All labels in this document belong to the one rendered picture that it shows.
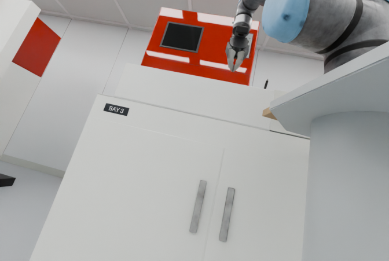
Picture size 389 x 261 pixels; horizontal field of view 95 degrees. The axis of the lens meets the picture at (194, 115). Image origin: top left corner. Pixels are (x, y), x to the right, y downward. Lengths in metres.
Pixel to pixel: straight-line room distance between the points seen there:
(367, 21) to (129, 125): 0.64
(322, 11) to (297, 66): 3.06
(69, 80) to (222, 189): 3.52
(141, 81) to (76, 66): 3.24
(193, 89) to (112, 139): 0.32
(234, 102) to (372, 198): 0.41
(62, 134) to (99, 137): 2.88
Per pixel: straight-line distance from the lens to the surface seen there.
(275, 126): 0.63
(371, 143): 0.37
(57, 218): 0.74
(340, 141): 0.37
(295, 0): 0.41
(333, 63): 0.47
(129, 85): 0.70
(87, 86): 3.59
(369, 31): 0.49
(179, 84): 0.65
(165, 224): 0.61
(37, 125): 3.87
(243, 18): 0.85
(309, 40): 0.45
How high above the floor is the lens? 0.66
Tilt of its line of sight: 15 degrees up
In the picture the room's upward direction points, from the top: 14 degrees clockwise
